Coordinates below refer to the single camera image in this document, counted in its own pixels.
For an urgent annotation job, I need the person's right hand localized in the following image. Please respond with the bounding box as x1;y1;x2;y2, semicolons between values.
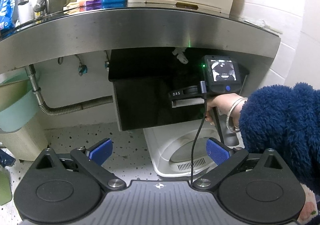
205;93;247;127

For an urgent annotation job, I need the purple and orange box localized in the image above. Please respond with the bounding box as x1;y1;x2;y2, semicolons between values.
63;0;101;14

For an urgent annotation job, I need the white cup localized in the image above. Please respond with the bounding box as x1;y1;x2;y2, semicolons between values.
17;2;34;24

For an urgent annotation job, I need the blue snack bag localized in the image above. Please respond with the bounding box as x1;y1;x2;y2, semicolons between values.
0;0;15;33

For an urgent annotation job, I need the right forearm blue fleece sleeve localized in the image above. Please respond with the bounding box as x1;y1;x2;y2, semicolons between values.
239;83;319;194

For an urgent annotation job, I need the white bathroom scale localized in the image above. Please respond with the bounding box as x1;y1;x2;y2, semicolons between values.
143;124;226;179

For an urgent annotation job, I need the silver bangle bracelet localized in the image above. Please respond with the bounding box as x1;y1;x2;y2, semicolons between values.
226;97;249;134

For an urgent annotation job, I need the corrugated metal drain hose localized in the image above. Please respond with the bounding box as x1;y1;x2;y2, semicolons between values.
24;64;115;117

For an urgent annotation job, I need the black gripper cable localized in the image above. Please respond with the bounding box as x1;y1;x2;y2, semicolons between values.
190;81;209;187

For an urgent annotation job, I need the cream perforated laundry basket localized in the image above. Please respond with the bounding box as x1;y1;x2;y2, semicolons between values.
1;116;48;161

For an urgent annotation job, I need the clear plastic bag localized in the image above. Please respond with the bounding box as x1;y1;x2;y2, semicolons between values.
242;17;283;35

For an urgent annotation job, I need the black drawer with metal handle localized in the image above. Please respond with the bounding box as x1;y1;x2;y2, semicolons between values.
108;47;249;131

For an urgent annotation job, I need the mint green plastic basin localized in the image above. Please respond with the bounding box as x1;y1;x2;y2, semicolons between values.
1;73;40;132

